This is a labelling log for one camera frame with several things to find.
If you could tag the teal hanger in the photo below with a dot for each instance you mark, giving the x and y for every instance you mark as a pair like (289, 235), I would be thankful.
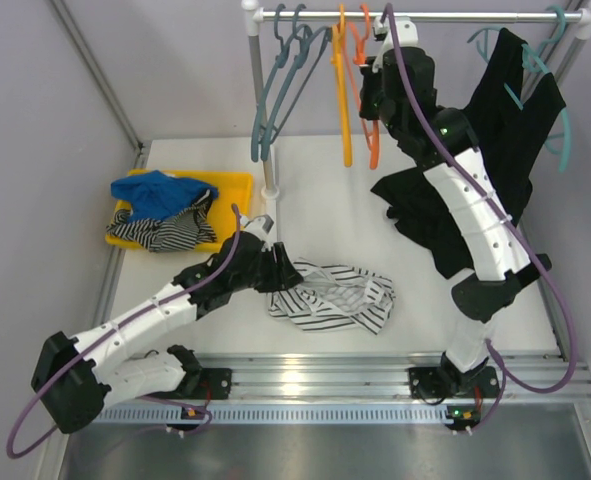
(557, 144)

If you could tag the black tank top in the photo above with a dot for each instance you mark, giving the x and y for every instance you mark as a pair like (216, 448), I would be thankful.
(497, 108)

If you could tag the yellow plastic bin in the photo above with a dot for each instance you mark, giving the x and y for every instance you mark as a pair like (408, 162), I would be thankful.
(234, 188)

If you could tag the striped tank top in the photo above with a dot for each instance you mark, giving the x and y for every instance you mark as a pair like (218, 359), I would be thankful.
(335, 297)

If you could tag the aluminium table edge rail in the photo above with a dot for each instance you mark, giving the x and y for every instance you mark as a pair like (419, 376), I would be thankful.
(326, 377)

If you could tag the blue-grey hanger right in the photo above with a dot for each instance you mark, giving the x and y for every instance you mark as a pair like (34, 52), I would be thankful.
(295, 85)

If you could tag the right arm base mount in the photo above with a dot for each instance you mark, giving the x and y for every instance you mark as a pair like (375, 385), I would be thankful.
(435, 384)

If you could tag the perforated cable tray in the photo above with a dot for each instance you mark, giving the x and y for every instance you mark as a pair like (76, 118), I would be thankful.
(283, 414)

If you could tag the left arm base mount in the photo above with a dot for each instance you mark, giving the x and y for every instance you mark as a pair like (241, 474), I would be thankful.
(198, 382)

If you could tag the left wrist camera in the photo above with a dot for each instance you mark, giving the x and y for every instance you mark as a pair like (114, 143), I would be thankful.
(261, 227)

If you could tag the blue garment in bin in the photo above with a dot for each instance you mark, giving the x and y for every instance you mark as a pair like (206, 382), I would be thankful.
(157, 196)

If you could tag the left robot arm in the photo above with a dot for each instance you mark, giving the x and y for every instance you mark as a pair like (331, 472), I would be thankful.
(77, 378)

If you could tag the clothes rack metal frame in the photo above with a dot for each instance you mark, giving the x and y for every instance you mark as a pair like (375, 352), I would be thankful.
(578, 19)

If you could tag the yellow hanger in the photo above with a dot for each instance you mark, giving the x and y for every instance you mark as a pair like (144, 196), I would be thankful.
(338, 32)

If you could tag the orange hanger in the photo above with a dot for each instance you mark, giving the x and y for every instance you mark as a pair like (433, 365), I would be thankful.
(370, 129)

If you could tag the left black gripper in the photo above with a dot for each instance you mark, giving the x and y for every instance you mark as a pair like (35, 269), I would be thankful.
(273, 267)

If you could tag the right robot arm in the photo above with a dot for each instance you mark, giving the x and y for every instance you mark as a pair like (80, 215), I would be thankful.
(461, 200)

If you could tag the striped garment in bin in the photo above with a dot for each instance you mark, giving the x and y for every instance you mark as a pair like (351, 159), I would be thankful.
(182, 232)

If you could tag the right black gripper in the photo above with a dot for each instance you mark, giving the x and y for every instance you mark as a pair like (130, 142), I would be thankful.
(370, 77)

